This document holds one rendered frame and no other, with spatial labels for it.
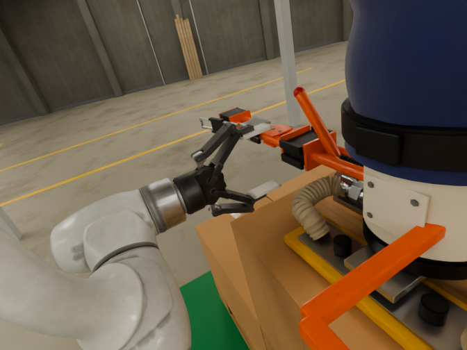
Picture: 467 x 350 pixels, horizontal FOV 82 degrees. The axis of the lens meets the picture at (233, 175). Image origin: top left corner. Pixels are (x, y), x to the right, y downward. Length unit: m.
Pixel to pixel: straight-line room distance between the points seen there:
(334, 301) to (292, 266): 0.24
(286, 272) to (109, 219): 0.31
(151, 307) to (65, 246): 0.18
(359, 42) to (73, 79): 12.20
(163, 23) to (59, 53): 3.95
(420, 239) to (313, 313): 0.15
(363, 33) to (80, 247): 0.45
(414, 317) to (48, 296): 0.41
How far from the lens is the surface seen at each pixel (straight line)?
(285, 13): 3.60
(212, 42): 11.29
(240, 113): 0.84
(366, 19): 0.33
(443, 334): 0.43
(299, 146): 0.54
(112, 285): 0.36
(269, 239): 0.57
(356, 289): 0.30
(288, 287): 0.49
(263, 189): 0.58
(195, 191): 0.48
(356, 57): 0.33
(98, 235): 0.45
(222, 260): 1.13
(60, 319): 0.33
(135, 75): 11.66
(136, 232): 0.44
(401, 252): 0.34
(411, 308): 0.45
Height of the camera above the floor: 1.33
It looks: 28 degrees down
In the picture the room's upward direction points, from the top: 14 degrees counter-clockwise
